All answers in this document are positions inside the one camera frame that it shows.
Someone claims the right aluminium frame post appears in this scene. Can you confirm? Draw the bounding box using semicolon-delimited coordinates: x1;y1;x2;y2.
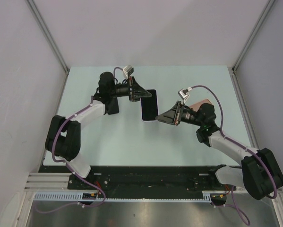
232;0;277;73

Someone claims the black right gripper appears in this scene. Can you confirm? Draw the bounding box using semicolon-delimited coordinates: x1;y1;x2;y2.
155;101;204;127

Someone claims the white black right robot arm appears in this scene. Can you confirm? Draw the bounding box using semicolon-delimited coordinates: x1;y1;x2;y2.
156;101;283;200

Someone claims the aluminium frame post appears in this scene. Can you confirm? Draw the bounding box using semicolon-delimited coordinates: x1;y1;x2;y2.
232;0;277;73
25;0;69;75

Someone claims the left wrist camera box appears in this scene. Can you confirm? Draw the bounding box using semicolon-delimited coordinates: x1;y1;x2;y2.
122;65;134;79

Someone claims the pink phone case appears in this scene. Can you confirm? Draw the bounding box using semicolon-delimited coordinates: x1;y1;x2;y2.
187;99;213;112

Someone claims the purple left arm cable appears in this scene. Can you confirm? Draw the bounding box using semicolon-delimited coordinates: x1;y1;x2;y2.
34;67;125;213

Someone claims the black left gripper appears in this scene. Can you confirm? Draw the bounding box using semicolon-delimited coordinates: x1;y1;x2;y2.
109;77;151;102

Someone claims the phone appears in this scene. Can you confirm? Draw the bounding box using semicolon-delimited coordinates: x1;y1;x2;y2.
141;89;159;122

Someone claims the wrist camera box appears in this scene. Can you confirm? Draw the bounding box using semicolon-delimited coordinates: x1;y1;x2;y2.
178;88;191;103
122;65;134;79

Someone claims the right aluminium table rail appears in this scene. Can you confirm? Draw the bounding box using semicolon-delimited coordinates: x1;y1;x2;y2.
228;67;259;148

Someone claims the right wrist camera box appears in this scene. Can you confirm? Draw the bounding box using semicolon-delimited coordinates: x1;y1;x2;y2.
178;88;191;103

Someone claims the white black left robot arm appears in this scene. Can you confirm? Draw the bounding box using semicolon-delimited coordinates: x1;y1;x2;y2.
45;72;152;189

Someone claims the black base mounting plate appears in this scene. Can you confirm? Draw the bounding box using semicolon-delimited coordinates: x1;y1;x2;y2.
38;165;238;199

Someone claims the left aluminium frame post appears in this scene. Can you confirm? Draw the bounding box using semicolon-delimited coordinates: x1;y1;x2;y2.
25;0;69;75

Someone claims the grey slotted cable duct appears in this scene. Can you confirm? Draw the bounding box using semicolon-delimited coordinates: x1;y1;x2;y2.
34;191;227;203

